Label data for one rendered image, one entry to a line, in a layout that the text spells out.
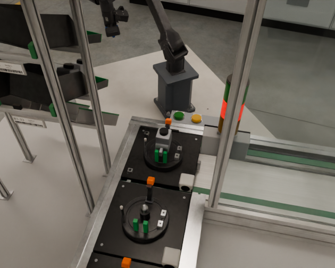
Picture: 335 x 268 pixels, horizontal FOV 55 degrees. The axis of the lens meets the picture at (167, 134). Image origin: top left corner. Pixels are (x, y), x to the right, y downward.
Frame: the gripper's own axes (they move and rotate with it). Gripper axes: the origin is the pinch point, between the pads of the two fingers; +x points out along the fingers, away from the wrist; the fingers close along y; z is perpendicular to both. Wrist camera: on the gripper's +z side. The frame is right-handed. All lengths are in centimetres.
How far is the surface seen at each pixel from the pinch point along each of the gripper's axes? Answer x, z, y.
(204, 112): 18, 32, -45
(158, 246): -4, -1, -104
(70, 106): -12, -20, -52
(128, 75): 20.2, 2.9, -10.1
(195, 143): 2, 20, -70
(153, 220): -5, 0, -97
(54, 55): 123, -63, 145
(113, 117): -5, -7, -56
